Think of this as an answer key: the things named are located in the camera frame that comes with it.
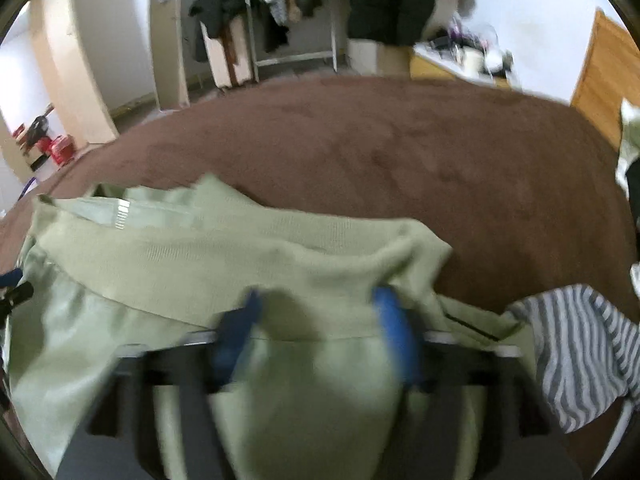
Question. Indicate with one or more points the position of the green zip jacket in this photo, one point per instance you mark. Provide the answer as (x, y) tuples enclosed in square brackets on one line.
[(317, 390)]

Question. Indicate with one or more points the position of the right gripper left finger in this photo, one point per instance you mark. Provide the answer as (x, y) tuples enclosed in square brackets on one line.
[(117, 438)]

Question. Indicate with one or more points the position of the wooden headboard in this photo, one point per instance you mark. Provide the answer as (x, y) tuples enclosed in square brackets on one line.
[(610, 74)]

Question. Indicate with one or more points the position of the red bag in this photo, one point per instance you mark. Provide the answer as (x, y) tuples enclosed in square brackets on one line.
[(62, 150)]

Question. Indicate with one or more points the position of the yellow desk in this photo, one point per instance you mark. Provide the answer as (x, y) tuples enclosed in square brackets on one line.
[(426, 63)]

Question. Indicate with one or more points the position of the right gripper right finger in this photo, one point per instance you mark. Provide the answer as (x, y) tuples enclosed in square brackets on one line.
[(519, 437)]

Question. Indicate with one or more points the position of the brown bed blanket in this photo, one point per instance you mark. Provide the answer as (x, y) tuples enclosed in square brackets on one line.
[(522, 189)]

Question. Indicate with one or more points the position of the metal clothes rack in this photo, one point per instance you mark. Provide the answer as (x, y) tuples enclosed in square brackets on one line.
[(311, 40)]

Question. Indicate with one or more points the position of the black bag on floor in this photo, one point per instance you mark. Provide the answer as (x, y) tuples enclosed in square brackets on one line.
[(37, 130)]

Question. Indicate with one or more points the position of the beige suitcase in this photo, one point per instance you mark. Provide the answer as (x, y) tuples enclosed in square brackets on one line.
[(229, 55)]

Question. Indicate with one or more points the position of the striped grey white garment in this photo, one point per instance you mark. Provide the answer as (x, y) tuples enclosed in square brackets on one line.
[(587, 352)]

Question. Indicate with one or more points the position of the black garment on suitcase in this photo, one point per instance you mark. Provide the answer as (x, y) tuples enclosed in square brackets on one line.
[(214, 15)]

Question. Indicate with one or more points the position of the white mug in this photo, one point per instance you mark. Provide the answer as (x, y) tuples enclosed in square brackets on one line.
[(473, 61)]

